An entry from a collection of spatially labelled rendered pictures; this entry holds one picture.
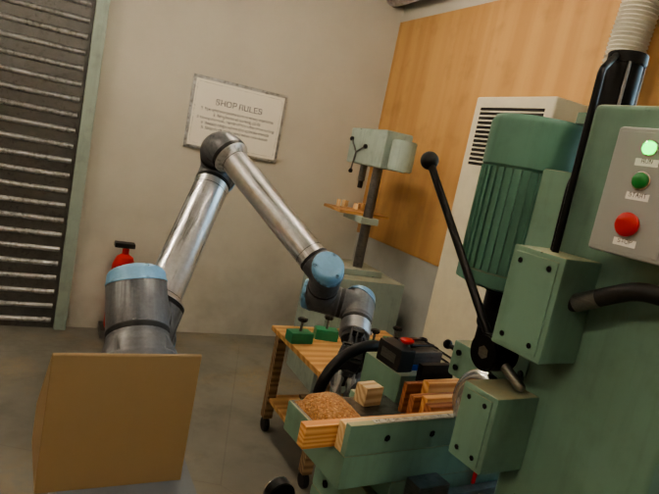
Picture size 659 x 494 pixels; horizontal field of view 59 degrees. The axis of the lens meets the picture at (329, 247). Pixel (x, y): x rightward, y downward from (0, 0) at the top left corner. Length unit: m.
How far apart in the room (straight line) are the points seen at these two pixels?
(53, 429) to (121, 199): 2.62
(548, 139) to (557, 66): 2.09
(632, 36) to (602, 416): 2.01
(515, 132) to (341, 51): 3.26
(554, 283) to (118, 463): 1.04
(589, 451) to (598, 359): 0.13
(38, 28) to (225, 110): 1.13
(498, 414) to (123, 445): 0.87
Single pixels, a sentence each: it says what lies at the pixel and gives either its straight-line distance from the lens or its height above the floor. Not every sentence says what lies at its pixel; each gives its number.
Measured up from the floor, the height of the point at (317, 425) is 0.94.
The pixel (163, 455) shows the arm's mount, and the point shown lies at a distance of 1.49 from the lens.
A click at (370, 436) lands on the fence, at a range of 1.01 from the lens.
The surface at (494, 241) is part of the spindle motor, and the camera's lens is 1.06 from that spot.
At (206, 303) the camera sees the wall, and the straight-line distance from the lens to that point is 4.14.
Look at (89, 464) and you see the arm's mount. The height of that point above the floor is 0.61.
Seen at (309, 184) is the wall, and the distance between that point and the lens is 4.18.
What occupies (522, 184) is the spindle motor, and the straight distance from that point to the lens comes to 1.06.
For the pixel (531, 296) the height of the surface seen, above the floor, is 1.24.
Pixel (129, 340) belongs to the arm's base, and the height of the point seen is 0.88.
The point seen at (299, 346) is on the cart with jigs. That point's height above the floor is 0.53.
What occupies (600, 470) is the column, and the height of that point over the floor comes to 1.03.
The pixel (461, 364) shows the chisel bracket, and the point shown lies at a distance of 1.17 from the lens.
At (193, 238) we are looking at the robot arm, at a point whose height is 1.05.
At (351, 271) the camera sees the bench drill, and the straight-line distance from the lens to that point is 3.49.
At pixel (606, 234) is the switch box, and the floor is 1.34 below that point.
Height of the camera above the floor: 1.37
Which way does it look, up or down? 9 degrees down
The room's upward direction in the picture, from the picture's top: 11 degrees clockwise
